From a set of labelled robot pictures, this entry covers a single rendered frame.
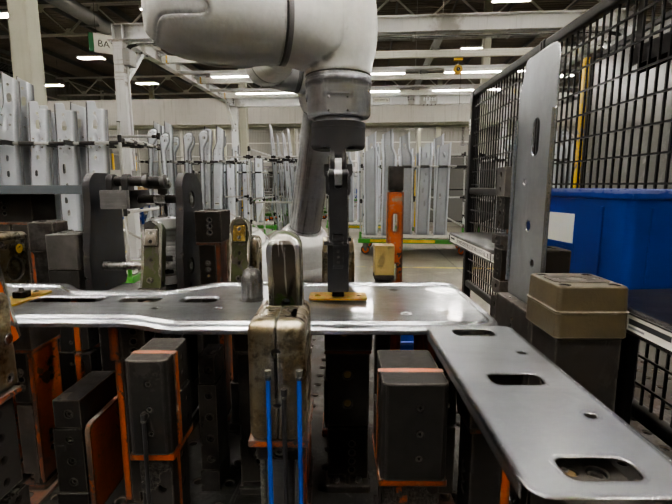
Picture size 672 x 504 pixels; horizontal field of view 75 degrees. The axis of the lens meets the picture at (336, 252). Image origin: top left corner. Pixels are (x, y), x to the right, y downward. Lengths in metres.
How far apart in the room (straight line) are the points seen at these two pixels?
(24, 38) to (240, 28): 8.33
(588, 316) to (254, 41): 0.49
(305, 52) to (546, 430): 0.48
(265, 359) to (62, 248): 0.60
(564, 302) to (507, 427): 0.22
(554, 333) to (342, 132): 0.35
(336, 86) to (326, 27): 0.07
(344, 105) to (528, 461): 0.44
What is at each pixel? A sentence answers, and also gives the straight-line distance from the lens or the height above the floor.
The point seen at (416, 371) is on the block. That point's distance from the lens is 0.46.
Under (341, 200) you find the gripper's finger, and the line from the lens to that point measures 0.57.
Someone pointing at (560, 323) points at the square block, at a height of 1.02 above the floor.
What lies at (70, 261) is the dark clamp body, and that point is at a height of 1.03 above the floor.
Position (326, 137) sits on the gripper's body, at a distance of 0.59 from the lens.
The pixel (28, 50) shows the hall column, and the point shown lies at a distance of 8.79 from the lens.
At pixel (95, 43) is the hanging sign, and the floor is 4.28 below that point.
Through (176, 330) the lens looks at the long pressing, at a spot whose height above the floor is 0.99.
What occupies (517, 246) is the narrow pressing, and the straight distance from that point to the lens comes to 0.70.
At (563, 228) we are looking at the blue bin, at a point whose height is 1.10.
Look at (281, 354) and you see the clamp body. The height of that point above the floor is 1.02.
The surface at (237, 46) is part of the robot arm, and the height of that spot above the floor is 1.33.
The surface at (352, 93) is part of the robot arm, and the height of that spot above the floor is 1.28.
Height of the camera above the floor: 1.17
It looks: 9 degrees down
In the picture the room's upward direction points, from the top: straight up
